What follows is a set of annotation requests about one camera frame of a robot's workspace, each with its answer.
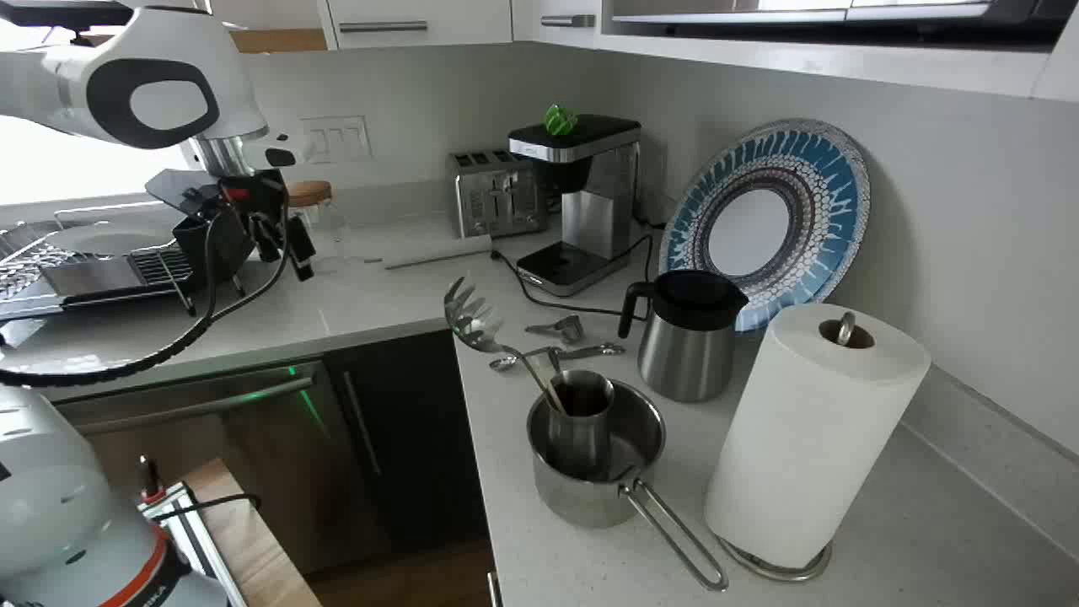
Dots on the steel cup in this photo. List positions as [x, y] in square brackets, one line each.
[580, 434]

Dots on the metal dish rack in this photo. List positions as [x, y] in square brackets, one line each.
[101, 274]

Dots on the large oval measuring spoon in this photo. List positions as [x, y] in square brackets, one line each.
[504, 364]

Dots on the silver toaster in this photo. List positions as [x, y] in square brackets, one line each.
[495, 203]

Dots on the steel pasta server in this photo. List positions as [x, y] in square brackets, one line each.
[462, 311]

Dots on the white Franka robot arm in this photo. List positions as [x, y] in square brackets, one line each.
[171, 68]

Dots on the wooden table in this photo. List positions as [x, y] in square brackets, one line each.
[257, 562]

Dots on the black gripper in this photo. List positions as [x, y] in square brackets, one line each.
[225, 239]

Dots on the narrow white upper cabinet door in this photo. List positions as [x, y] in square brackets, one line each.
[557, 18]

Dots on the green item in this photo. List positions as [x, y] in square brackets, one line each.
[557, 121]

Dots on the steel black coffee maker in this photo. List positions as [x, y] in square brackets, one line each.
[594, 213]

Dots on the wide white upper cabinet door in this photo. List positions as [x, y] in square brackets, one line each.
[415, 21]

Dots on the white paper towel roll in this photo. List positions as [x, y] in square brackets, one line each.
[812, 441]

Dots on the dark overhead appliance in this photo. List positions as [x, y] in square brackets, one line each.
[843, 18]

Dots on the dark cabinet door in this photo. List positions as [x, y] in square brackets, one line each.
[415, 449]

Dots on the tiny silver measuring spoon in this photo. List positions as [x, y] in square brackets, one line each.
[609, 350]

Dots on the white wall outlet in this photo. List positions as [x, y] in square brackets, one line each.
[337, 141]

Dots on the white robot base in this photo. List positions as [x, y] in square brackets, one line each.
[52, 483]

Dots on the metal paper towel holder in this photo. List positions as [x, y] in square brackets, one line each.
[843, 332]

